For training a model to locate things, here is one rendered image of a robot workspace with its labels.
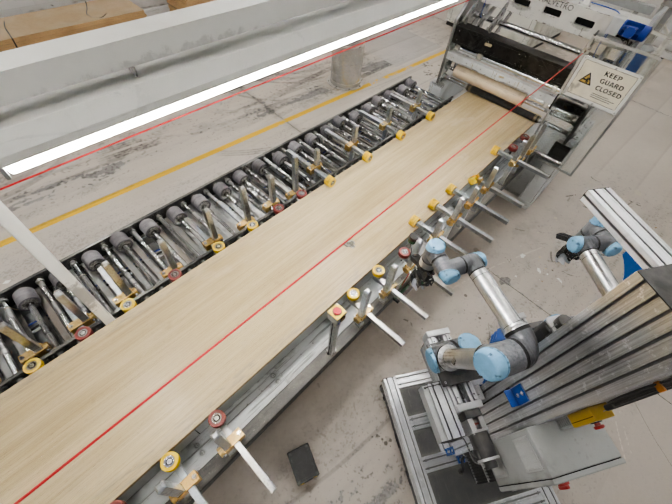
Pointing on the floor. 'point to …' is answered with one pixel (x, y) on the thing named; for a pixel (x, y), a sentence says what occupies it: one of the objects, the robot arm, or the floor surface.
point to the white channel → (76, 52)
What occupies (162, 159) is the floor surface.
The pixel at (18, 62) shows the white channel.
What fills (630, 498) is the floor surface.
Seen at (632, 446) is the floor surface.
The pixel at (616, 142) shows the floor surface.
